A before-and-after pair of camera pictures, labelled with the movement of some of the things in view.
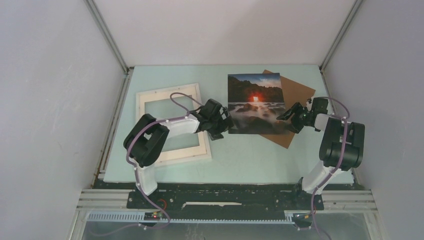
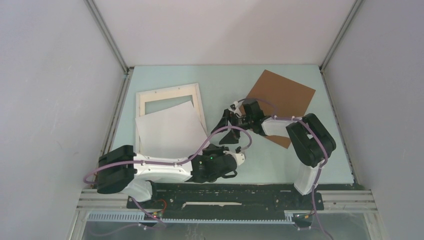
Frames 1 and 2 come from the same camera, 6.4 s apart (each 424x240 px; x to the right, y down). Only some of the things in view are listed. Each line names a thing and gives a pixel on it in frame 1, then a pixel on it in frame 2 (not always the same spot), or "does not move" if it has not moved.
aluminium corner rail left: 109,35 does not move
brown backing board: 284,140 does not move
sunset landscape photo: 255,101 to 177,131
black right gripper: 295,127 to 232,137
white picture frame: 202,152 does not move
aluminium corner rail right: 340,34 does not move
